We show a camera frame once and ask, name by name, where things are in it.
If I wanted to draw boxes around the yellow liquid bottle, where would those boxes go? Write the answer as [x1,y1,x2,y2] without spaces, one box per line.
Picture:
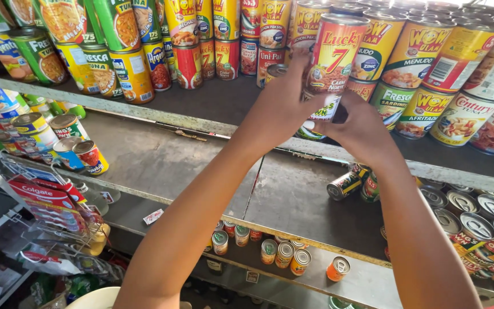
[77,222,111,257]

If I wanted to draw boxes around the rows of stacked colourful cans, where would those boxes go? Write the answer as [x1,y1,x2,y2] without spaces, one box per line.
[0,0,494,156]

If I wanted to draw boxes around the grey shelf unit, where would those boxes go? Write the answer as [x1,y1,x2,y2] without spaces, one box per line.
[0,72,494,309]

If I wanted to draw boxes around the green-rim tin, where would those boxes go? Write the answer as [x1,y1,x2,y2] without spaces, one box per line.
[328,296,356,309]

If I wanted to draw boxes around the red and green tin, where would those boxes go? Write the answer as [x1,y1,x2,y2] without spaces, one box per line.
[360,172,381,203]

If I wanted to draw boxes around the cluster of small mixed cans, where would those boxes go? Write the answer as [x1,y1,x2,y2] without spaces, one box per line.
[0,84,110,177]

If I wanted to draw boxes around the bunch of small upright cans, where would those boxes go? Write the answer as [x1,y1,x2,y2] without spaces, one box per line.
[203,220,313,276]

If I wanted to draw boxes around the person's right hand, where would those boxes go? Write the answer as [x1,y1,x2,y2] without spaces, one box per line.
[315,90,404,169]

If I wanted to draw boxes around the green and black tin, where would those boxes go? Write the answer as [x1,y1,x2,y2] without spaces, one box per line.
[327,165,370,202]

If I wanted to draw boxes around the white label food can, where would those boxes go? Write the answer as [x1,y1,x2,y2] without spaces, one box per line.
[295,92,343,141]

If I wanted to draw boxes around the small gold chain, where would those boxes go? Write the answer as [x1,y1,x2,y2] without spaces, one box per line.
[173,129,208,142]

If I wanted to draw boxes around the red and yellow meat can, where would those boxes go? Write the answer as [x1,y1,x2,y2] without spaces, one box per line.
[302,14,371,96]

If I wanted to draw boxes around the white wire rack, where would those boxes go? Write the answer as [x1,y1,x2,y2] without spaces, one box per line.
[0,150,110,258]

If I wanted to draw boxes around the heap of plastic bags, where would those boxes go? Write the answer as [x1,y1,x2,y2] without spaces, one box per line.
[0,234,125,309]

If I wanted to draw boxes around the group of silver-top cans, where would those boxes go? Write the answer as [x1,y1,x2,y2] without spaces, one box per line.
[416,177,494,280]

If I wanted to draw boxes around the red toothpaste boxes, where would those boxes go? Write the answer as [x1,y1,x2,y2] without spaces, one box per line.
[8,174,102,234]

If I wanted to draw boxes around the small white sachet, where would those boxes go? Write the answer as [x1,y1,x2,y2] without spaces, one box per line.
[143,209,164,225]

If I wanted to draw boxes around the orange tin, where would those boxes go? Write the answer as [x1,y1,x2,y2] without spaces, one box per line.
[326,256,351,282]

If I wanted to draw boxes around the person's left hand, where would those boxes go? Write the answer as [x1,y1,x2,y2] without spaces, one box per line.
[239,53,330,154]

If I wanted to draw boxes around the clear plastic bottle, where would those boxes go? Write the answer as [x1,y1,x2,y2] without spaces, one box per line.
[75,182,121,216]

